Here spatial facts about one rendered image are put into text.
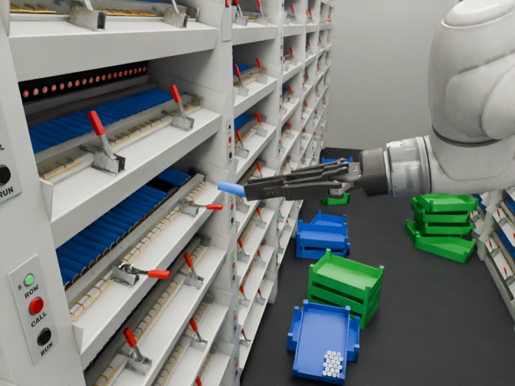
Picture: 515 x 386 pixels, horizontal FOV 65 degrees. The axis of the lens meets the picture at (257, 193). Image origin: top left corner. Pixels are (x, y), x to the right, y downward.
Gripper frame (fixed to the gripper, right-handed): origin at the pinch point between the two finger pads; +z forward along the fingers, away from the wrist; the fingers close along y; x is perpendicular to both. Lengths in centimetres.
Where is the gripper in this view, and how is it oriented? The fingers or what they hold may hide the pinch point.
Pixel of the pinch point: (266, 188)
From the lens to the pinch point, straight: 70.6
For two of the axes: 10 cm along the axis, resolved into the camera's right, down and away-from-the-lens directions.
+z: -9.4, 1.3, 3.1
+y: -2.4, 3.8, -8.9
